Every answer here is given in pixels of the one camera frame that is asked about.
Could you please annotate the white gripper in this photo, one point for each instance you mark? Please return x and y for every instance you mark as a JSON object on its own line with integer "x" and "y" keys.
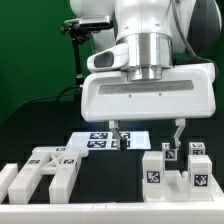
{"x": 184, "y": 91}

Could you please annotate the white chair seat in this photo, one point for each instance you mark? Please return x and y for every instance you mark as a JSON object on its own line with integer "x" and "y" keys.
{"x": 175, "y": 188}

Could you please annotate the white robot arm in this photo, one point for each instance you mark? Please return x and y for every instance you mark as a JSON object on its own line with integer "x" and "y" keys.
{"x": 146, "y": 65}

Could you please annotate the left white tag cube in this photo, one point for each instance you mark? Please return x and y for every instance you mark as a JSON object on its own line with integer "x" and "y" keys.
{"x": 169, "y": 153}

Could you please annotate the white tag cube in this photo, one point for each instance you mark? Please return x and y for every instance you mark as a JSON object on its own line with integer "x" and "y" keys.
{"x": 169, "y": 153}
{"x": 197, "y": 148}

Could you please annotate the right white tag cube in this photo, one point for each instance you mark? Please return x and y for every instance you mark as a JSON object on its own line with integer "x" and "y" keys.
{"x": 197, "y": 148}

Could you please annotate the white U-shaped fence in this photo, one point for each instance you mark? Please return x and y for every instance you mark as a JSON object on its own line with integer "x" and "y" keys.
{"x": 211, "y": 212}

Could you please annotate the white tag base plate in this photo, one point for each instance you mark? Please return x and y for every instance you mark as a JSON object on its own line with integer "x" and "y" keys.
{"x": 136, "y": 140}

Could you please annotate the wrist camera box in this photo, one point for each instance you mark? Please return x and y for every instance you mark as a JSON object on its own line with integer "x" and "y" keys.
{"x": 113, "y": 58}

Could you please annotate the rear camera on stand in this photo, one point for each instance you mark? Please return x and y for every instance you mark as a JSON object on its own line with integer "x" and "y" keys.
{"x": 79, "y": 30}

